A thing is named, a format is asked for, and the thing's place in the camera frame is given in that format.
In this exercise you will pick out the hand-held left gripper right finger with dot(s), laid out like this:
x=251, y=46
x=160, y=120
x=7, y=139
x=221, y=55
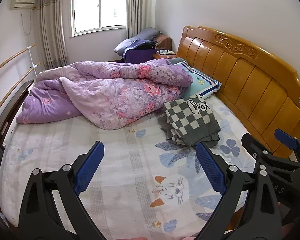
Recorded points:
x=211, y=170

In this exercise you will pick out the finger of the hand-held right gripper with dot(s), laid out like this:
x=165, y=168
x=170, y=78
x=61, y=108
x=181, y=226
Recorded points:
x=287, y=138
x=252, y=145

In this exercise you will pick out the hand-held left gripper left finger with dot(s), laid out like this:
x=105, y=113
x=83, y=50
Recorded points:
x=88, y=170

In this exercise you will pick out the grey white checkered cardigan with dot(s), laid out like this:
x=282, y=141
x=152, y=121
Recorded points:
x=190, y=122

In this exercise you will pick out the printed pale bed sheet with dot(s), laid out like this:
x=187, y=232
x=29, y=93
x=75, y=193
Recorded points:
x=90, y=135

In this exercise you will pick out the folded grey garment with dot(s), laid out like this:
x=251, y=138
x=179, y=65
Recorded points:
x=168, y=130

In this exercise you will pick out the wooden bed headboard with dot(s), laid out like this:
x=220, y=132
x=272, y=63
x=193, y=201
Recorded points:
x=252, y=85

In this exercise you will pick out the teal striped pillow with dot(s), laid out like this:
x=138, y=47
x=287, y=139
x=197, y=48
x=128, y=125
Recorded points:
x=202, y=82

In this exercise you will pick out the purple floral quilt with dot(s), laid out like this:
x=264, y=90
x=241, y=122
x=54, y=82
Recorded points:
x=115, y=92

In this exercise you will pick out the black low cabinet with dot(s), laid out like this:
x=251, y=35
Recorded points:
x=12, y=100

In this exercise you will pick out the wooden nightstand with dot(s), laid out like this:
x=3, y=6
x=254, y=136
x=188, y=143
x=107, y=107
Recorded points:
x=160, y=56

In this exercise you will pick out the blue pillow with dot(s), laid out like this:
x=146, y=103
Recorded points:
x=123, y=45

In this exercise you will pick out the brown covered chair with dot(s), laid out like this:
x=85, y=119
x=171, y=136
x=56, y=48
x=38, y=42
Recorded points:
x=163, y=42

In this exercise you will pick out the beige striped curtain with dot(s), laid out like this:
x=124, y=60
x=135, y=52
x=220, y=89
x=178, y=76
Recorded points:
x=52, y=30
x=140, y=5

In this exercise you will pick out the grey pillow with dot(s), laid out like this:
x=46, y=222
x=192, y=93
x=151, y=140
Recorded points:
x=150, y=33

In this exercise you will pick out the white framed window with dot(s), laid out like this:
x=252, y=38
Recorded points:
x=100, y=7

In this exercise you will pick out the white air conditioner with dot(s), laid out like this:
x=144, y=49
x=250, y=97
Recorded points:
x=22, y=3

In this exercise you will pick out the wooden wall rail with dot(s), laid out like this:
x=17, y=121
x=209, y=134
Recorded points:
x=10, y=57
x=15, y=83

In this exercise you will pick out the white rail support pole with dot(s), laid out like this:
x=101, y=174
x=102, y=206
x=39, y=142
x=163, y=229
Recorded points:
x=32, y=60

